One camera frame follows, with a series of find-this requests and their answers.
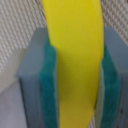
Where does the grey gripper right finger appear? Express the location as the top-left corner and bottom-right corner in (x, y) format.
(95, 27), (128, 128)

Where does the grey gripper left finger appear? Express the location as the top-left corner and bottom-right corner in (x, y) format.
(17, 28), (59, 128)

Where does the yellow toy banana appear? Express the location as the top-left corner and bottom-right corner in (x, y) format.
(42, 0), (104, 128)

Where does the white woven placemat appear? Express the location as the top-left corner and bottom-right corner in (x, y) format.
(0, 0), (128, 94)

